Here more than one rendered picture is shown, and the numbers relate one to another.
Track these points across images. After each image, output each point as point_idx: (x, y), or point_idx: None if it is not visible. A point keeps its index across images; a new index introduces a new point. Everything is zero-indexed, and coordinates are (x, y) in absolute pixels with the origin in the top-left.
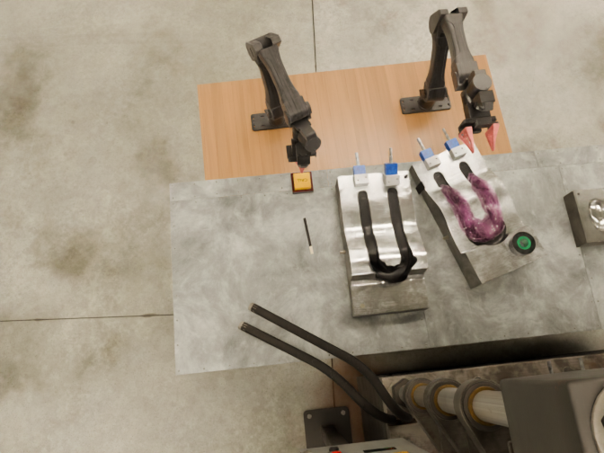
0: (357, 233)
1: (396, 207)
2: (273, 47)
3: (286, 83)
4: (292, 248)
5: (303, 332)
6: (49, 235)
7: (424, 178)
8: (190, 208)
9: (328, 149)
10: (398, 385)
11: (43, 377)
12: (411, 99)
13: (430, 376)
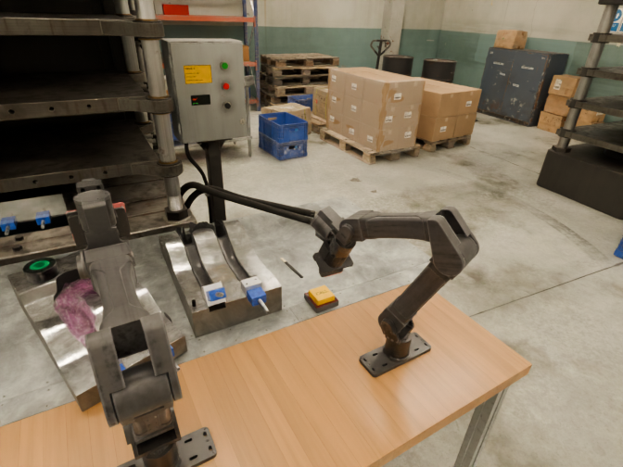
0: (241, 253)
1: (201, 282)
2: (430, 216)
3: (385, 214)
4: (301, 258)
5: (266, 206)
6: (541, 364)
7: (165, 325)
8: (413, 259)
9: (308, 343)
10: (183, 209)
11: (443, 288)
12: (194, 459)
13: (155, 226)
